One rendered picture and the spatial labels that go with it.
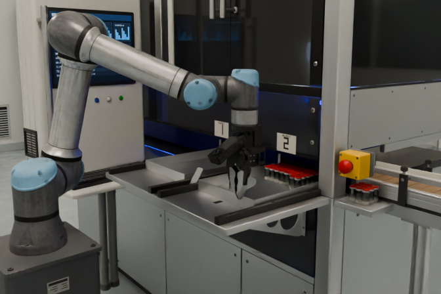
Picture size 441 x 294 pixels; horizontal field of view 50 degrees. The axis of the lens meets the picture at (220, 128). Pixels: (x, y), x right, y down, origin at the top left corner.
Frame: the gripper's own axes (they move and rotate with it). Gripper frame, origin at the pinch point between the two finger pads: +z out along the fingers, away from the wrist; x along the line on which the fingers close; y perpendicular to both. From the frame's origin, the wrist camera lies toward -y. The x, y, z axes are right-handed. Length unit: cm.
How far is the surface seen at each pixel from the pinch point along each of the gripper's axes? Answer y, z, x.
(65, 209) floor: 49, 90, 276
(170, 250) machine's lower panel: 28, 52, 80
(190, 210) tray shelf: -12.0, 3.8, 5.7
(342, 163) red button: 23.4, -9.5, -18.0
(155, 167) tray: 0.8, 1.3, 47.1
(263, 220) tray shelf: 0.2, 4.2, -10.8
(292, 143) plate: 26.6, -11.4, 4.5
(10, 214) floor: 9, 91, 291
